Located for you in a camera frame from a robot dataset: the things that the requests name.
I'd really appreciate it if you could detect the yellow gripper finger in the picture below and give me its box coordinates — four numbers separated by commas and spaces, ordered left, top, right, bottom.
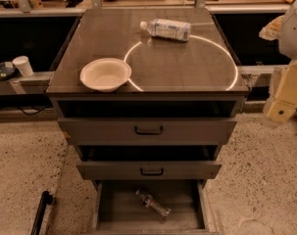
263, 98, 297, 124
259, 16, 283, 41

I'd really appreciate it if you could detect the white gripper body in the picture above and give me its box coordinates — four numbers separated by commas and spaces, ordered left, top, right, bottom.
273, 60, 297, 106

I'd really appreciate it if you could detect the clear water bottle red label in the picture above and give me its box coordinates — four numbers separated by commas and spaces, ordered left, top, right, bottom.
135, 190, 171, 218

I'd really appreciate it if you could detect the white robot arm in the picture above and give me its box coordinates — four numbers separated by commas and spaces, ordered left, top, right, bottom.
260, 0, 297, 127

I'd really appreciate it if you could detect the water bottle blue white label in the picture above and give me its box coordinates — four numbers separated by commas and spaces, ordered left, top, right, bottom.
140, 19, 191, 42

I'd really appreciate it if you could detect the grey drawer cabinet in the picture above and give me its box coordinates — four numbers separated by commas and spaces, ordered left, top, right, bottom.
45, 7, 250, 235

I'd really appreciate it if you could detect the middle grey drawer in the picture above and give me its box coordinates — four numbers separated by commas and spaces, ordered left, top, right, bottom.
76, 146, 221, 180

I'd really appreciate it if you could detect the grey drawer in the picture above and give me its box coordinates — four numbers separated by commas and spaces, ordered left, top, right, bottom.
76, 146, 221, 180
93, 180, 209, 235
57, 100, 238, 146

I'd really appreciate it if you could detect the bottom grey drawer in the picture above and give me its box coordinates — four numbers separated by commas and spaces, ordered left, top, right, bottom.
93, 180, 209, 235

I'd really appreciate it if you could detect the top grey drawer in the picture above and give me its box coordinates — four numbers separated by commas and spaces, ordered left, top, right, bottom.
57, 100, 238, 146

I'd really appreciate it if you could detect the white paper bowl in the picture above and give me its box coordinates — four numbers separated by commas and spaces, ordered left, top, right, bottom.
79, 58, 131, 92

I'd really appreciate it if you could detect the black bar on floor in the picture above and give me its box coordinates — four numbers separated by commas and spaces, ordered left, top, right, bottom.
30, 191, 54, 235

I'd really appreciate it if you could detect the white paper cup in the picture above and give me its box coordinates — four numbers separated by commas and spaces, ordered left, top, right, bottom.
13, 56, 33, 77

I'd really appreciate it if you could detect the dark round dish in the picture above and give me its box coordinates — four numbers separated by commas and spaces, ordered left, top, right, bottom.
0, 62, 17, 81

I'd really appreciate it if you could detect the black cable on floor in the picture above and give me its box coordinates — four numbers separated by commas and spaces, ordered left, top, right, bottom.
0, 105, 51, 117

